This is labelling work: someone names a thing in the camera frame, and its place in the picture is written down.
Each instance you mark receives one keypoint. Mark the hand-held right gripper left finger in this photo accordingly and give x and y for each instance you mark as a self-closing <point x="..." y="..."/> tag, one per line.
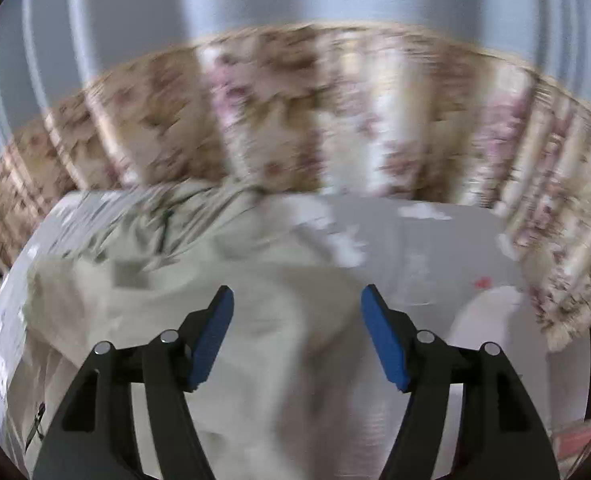
<point x="210" y="340"/>

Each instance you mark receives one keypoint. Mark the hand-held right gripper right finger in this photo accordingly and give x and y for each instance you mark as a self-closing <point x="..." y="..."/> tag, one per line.
<point x="388" y="345"/>

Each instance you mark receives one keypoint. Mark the light green jacket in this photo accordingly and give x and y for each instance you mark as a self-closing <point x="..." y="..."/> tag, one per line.
<point x="125" y="270"/>

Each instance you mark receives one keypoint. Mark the grey animal print bed sheet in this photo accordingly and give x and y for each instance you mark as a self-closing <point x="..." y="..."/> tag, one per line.
<point x="425" y="260"/>

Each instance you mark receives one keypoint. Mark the reddish striped object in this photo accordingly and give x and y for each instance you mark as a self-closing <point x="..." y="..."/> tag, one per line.
<point x="578" y="445"/>

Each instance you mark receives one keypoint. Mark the blue curtain with floral hem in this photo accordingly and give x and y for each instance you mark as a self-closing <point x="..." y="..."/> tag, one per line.
<point x="295" y="110"/>

